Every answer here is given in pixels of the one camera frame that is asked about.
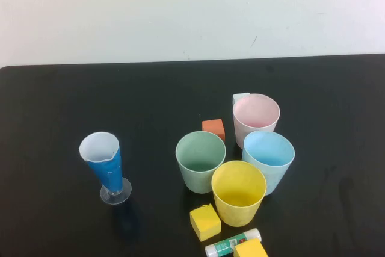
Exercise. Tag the orange cube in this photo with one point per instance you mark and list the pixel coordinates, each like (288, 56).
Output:
(213, 126)

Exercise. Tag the white cube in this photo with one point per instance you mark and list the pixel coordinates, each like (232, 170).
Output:
(236, 97)

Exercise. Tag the green plastic cup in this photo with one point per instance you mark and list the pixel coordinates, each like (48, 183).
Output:
(192, 182)

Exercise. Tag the yellow cube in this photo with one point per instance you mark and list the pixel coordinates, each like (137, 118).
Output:
(206, 224)
(249, 249)

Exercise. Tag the light blue plastic cup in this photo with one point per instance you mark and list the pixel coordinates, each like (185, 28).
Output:
(277, 178)

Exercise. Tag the blue taped clear measuring glass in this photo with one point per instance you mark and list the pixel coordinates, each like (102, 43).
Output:
(106, 172)

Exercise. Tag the white green glue stick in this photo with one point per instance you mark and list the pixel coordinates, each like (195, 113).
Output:
(224, 245)

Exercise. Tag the pink plastic cup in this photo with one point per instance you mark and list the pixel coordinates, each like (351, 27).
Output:
(255, 112)

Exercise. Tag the yellow plastic cup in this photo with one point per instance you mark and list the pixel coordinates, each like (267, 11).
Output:
(237, 215)

